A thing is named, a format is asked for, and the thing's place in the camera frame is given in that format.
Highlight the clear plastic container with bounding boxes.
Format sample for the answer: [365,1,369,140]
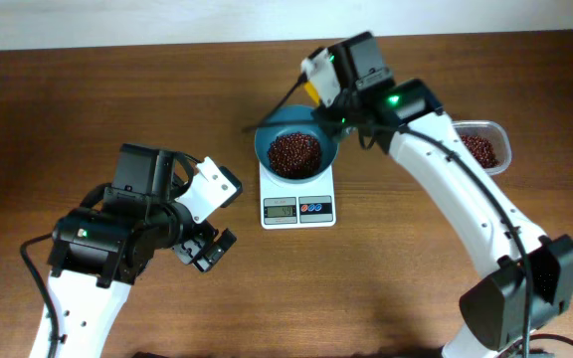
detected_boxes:
[453,120,512,176]

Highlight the white digital kitchen scale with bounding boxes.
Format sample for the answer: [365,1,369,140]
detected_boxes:
[259,166,336,230]

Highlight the red beans in bowl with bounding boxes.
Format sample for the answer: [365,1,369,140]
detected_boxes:
[267,132,322,179]

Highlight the teal plastic bowl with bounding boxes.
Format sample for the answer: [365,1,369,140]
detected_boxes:
[254,105,338,179]

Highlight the yellow plastic measuring scoop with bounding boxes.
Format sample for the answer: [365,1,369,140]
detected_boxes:
[303,82,321,105]

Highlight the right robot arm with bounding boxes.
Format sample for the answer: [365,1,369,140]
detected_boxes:
[300,32,573,357]

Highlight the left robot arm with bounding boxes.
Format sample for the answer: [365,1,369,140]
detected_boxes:
[20,143,243,357]

